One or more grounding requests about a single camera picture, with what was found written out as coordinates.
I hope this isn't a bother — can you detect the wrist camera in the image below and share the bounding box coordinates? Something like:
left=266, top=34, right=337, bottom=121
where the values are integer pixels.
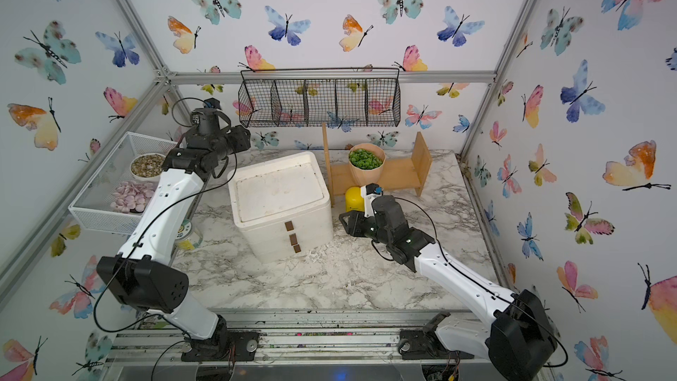
left=360, top=183, right=384, bottom=218
left=204, top=98, right=222, bottom=110

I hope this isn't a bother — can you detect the wooden shelf stand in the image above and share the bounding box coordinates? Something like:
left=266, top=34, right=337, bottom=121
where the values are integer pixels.
left=322, top=123, right=433, bottom=206

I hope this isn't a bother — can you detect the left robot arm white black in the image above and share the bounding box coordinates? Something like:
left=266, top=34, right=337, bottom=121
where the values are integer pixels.
left=96, top=105, right=250, bottom=354

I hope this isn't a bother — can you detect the clear jar sunflower lid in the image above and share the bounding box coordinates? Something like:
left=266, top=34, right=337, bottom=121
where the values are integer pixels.
left=175, top=220, right=203, bottom=250

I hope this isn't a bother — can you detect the white mesh wall basket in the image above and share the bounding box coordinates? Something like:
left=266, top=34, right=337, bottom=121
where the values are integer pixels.
left=69, top=132, right=176, bottom=235

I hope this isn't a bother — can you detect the white drawer cabinet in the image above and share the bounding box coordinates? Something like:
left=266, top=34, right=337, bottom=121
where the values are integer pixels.
left=228, top=152, right=334, bottom=264

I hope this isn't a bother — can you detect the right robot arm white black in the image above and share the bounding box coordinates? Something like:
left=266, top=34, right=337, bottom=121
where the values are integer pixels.
left=338, top=196, right=560, bottom=380

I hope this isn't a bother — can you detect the pink pot with green plant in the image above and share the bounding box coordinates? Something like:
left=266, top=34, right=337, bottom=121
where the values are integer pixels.
left=348, top=143, right=386, bottom=186

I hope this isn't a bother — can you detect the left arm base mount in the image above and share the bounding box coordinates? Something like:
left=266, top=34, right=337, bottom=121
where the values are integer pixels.
left=181, top=329, right=260, bottom=363

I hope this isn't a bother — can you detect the white bowl of nuts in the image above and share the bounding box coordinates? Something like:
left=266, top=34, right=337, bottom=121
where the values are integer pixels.
left=130, top=153, right=165, bottom=182

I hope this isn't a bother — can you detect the pink petal pile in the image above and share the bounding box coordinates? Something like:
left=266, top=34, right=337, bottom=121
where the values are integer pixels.
left=110, top=181, right=156, bottom=213

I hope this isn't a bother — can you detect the yellow plastic jar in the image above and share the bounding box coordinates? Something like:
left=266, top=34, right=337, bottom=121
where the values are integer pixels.
left=345, top=186, right=365, bottom=213

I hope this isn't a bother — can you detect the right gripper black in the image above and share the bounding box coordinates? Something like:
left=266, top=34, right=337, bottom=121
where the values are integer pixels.
left=337, top=210, right=394, bottom=250

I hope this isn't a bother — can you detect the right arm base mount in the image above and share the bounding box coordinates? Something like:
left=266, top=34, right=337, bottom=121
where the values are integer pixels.
left=397, top=312, right=474, bottom=360

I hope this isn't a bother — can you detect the black wire wall basket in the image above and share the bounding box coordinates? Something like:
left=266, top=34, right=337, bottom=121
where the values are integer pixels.
left=234, top=67, right=401, bottom=132

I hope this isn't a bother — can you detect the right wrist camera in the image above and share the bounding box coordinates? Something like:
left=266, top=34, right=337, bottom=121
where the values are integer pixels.
left=360, top=183, right=384, bottom=218

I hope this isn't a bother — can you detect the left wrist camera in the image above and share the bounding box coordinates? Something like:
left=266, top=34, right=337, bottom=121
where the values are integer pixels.
left=204, top=98, right=222, bottom=110

